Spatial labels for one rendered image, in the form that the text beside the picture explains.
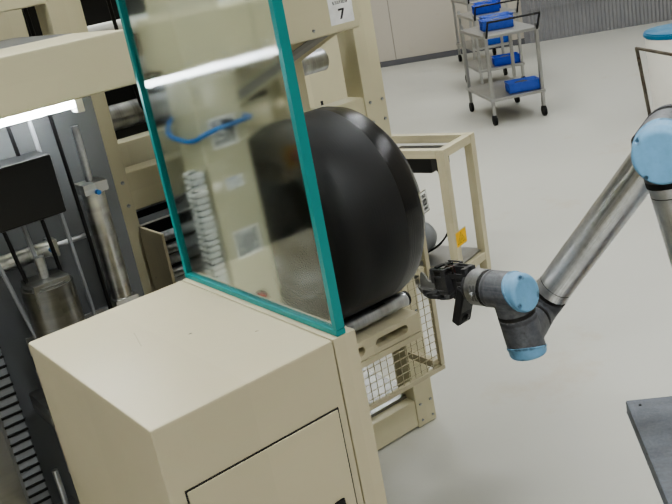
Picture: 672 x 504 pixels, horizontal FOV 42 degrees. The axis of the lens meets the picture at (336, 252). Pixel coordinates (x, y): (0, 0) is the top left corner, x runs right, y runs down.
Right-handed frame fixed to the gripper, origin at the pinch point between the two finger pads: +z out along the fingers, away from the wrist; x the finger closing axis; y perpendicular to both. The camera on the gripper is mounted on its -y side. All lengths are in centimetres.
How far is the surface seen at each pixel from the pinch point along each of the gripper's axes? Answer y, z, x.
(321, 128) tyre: 46.2, 16.3, 7.3
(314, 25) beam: 72, 42, -17
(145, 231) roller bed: 27, 71, 40
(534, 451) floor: -96, 46, -69
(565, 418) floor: -95, 51, -94
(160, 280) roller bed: 12, 72, 40
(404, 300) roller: -8.0, 18.3, -6.9
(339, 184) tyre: 32.7, 5.2, 13.8
